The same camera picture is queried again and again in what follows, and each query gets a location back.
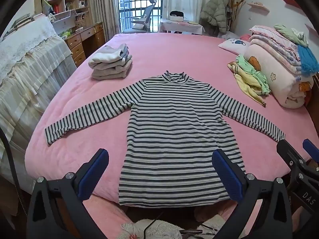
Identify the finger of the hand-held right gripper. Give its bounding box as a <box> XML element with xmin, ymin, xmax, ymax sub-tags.
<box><xmin>302</xmin><ymin>138</ymin><xmax>319</xmax><ymax>172</ymax></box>
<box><xmin>276</xmin><ymin>139</ymin><xmax>309</xmax><ymax>180</ymax></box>

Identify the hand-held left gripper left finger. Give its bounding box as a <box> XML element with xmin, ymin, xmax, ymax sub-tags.
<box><xmin>26</xmin><ymin>148</ymin><xmax>110</xmax><ymax>239</ymax></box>

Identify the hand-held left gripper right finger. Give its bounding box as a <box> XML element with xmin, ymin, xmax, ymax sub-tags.
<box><xmin>211</xmin><ymin>149</ymin><xmax>292</xmax><ymax>239</ymax></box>

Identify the striped long-sleeve shirt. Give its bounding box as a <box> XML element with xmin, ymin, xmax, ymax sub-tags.
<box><xmin>45</xmin><ymin>71</ymin><xmax>286</xmax><ymax>208</ymax></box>

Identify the wooden headboard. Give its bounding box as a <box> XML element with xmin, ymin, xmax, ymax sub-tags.
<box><xmin>305</xmin><ymin>72</ymin><xmax>319</xmax><ymax>120</ymax></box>

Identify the rolled pink cartoon blanket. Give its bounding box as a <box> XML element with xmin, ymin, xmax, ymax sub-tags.
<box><xmin>244</xmin><ymin>43</ymin><xmax>315</xmax><ymax>109</ymax></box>

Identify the light green garment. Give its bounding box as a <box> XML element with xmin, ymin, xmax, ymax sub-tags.
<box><xmin>235</xmin><ymin>55</ymin><xmax>271</xmax><ymax>96</ymax></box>

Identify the yellow garment with striped cuffs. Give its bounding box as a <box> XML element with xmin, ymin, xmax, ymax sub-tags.
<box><xmin>227</xmin><ymin>62</ymin><xmax>266</xmax><ymax>108</ymax></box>

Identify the white fuzzy cloth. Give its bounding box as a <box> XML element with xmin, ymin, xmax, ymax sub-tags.
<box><xmin>121</xmin><ymin>218</ymin><xmax>183</xmax><ymax>239</ymax></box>

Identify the blue fringed towel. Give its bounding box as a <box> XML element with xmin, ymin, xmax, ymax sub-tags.
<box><xmin>297</xmin><ymin>44</ymin><xmax>319</xmax><ymax>77</ymax></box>

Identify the beige folded garment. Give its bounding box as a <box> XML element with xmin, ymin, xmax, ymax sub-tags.
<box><xmin>91</xmin><ymin>60</ymin><xmax>133</xmax><ymax>80</ymax></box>

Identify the folded pink striped quilt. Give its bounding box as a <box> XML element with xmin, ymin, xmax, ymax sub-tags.
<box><xmin>249</xmin><ymin>25</ymin><xmax>304</xmax><ymax>75</ymax></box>

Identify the pale green folded garment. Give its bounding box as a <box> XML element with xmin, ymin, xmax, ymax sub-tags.
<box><xmin>274</xmin><ymin>24</ymin><xmax>309</xmax><ymax>47</ymax></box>

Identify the white folded garment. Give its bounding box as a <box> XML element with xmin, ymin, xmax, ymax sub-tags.
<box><xmin>88</xmin><ymin>43</ymin><xmax>129</xmax><ymax>69</ymax></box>

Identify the pink cartoon pillow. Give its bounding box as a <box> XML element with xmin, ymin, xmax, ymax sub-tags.
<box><xmin>218</xmin><ymin>38</ymin><xmax>250</xmax><ymax>55</ymax></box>

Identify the blue grey folded garment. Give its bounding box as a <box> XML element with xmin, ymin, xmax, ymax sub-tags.
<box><xmin>119</xmin><ymin>45</ymin><xmax>133</xmax><ymax>64</ymax></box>

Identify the wooden desk with drawers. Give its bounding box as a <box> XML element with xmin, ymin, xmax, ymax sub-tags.
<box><xmin>63</xmin><ymin>22</ymin><xmax>105</xmax><ymax>68</ymax></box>

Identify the pink bed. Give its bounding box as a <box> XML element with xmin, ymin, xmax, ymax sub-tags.
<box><xmin>25</xmin><ymin>32</ymin><xmax>314</xmax><ymax>229</ymax></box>

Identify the small table with white cloth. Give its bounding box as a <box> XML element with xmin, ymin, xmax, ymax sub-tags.
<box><xmin>158</xmin><ymin>19</ymin><xmax>206</xmax><ymax>36</ymax></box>

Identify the wooden coat rack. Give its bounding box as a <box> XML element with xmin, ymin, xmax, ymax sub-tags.
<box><xmin>228</xmin><ymin>0</ymin><xmax>246</xmax><ymax>30</ymax></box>

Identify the olive padded jacket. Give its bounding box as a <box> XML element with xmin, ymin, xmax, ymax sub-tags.
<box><xmin>199</xmin><ymin>0</ymin><xmax>232</xmax><ymax>33</ymax></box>

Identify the grey office chair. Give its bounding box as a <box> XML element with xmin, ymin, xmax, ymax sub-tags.
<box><xmin>122</xmin><ymin>0</ymin><xmax>158</xmax><ymax>34</ymax></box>

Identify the beige curtain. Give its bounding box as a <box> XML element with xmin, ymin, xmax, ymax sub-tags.
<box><xmin>88</xmin><ymin>0</ymin><xmax>120</xmax><ymax>42</ymax></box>

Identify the row of books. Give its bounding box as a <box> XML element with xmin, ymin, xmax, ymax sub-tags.
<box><xmin>4</xmin><ymin>13</ymin><xmax>36</xmax><ymax>35</ymax></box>

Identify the black cable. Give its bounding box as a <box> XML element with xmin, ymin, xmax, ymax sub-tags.
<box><xmin>0</xmin><ymin>126</ymin><xmax>25</xmax><ymax>205</ymax></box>

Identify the red wall shelf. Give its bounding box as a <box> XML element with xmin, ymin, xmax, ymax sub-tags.
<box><xmin>280</xmin><ymin>0</ymin><xmax>300</xmax><ymax>8</ymax></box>

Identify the pink wooden wall shelf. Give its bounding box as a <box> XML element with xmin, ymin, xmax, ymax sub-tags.
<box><xmin>247</xmin><ymin>1</ymin><xmax>270</xmax><ymax>12</ymax></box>

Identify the white wire rack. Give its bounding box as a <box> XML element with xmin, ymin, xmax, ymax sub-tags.
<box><xmin>51</xmin><ymin>6</ymin><xmax>89</xmax><ymax>23</ymax></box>

